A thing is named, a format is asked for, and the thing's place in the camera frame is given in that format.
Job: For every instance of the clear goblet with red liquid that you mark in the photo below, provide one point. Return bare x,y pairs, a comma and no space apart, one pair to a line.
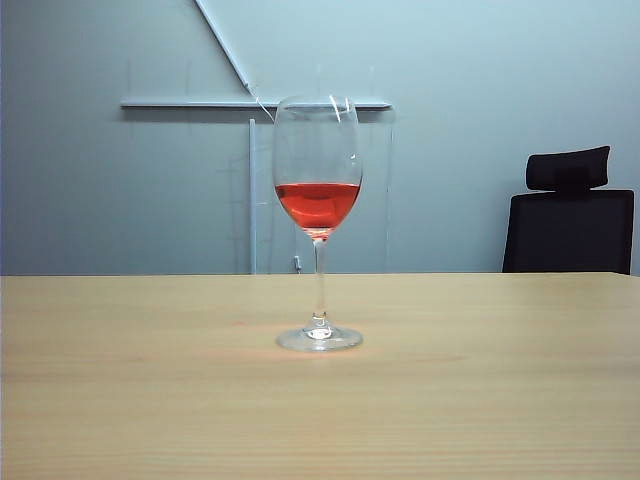
320,205

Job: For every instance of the black office chair with headrest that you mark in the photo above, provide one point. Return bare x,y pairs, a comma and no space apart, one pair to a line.
570,230

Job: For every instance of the vertical white wall trunking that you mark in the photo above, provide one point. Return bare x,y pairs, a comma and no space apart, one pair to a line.
253,225

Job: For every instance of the horizontal white wall trunking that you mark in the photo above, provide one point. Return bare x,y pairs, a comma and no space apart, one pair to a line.
190,104

